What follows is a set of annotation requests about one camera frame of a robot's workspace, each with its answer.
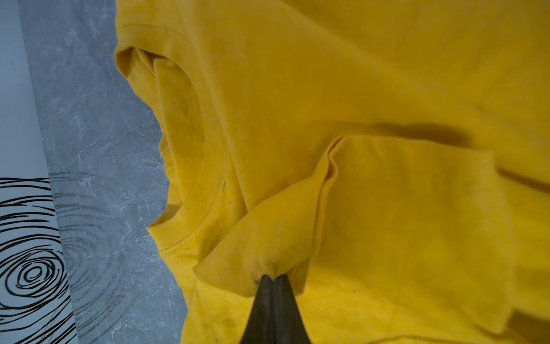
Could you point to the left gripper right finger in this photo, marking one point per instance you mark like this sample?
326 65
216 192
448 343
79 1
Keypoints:
288 323

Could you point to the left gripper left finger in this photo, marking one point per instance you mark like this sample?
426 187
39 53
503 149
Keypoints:
260 325

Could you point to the yellow t-shirt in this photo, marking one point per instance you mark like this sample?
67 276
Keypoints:
390 157

